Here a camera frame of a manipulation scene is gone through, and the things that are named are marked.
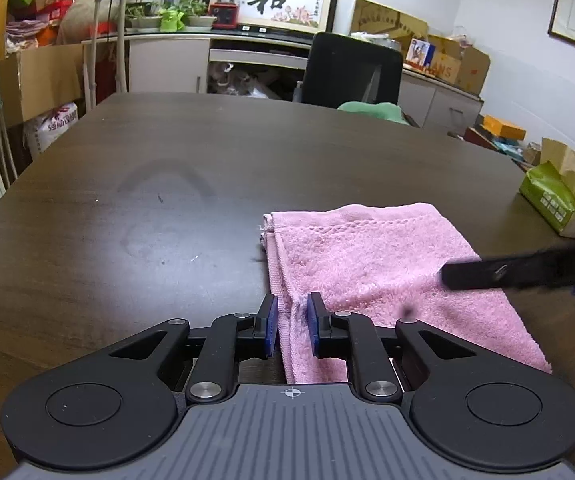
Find orange flat box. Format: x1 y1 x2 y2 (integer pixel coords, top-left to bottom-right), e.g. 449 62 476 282
482 114 527 142

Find white sideboard cabinet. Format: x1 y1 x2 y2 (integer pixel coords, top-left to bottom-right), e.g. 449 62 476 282
81 26 484 137

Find clutter under sideboard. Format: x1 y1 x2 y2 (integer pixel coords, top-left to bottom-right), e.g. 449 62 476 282
208 60 291 99

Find white rice sack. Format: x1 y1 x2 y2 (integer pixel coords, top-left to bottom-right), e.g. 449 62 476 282
22 102 81 157

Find black office chair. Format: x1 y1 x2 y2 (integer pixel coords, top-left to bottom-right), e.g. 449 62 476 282
299 31 405 110

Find green seat cushion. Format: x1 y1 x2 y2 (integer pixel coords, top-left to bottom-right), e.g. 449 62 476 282
337 101 411 126

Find brown burlap sack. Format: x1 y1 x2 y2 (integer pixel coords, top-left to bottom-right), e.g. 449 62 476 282
58 0 119 47

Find mop poles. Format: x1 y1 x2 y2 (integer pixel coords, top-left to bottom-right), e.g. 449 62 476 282
0 40 19 188

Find large cardboard box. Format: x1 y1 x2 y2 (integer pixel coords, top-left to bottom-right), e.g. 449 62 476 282
0 42 87 127

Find blue photo box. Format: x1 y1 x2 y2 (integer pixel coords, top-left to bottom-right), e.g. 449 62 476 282
406 38 437 69

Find framed lotus calligraphy picture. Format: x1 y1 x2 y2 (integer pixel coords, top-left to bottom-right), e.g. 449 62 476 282
202 0 341 36

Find small potted plant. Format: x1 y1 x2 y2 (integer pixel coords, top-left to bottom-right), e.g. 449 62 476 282
180 0 217 29
124 2 164 30

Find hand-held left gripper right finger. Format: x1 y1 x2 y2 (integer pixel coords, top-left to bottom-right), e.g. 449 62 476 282
306 291 471 404

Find green tissue pack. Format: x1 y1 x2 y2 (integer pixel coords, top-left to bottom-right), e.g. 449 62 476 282
518 160 575 239

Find brown cardboard box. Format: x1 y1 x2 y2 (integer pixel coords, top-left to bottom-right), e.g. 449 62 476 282
426 34 491 97

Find stack of boxes and hats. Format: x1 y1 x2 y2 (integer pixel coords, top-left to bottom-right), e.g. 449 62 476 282
4 0 84 52

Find pink towel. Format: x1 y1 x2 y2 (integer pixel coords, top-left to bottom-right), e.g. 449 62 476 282
260 202 553 385

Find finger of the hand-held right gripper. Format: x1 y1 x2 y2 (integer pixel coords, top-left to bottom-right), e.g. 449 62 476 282
440 247 575 291

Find brown paper bag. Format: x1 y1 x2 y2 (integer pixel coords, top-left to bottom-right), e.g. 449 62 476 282
539 137 575 202

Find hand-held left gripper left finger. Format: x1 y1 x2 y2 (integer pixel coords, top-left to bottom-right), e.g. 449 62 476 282
109 292 279 404

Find small green bag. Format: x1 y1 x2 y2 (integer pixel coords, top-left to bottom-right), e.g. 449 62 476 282
160 6 186 33

